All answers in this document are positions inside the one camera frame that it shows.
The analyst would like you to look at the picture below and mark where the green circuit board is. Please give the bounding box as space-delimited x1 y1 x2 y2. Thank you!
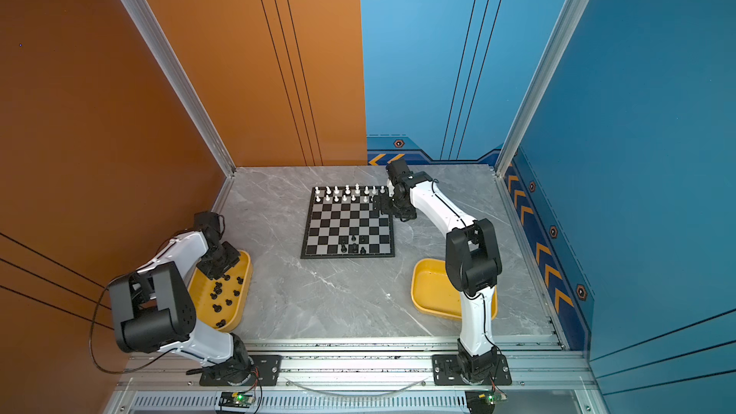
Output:
218 392 258 413
465 390 508 414

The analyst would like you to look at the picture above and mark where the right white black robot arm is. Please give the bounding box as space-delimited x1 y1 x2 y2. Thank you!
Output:
377 159 502 384

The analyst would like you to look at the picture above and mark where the left aluminium corner post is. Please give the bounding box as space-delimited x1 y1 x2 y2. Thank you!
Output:
120 0 236 178

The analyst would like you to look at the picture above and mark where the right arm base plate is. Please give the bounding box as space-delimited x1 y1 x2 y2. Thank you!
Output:
431 353 513 386

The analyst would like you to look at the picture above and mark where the aluminium front frame rail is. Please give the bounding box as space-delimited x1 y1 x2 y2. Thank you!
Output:
105 335 607 413

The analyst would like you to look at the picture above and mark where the left green circuit board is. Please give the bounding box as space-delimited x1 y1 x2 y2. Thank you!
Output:
218 392 258 413

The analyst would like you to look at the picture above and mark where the yellow tray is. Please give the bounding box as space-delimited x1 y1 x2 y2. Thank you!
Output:
411 258 462 321
188 250 253 333

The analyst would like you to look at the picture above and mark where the black white chessboard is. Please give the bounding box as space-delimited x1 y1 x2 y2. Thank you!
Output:
301 184 396 260

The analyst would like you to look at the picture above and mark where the right green circuit board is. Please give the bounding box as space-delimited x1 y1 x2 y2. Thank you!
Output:
465 390 508 414

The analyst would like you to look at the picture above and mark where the right aluminium corner post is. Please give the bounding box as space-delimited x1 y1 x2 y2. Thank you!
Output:
494 0 590 178

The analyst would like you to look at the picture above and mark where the aluminium corner post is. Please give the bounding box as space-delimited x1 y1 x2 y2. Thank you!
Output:
494 0 590 178
120 0 236 178

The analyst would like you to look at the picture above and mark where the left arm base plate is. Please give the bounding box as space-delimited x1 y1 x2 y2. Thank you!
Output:
199 354 283 387

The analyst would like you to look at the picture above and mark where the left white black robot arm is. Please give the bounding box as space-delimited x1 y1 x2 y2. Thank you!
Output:
107 211 256 386

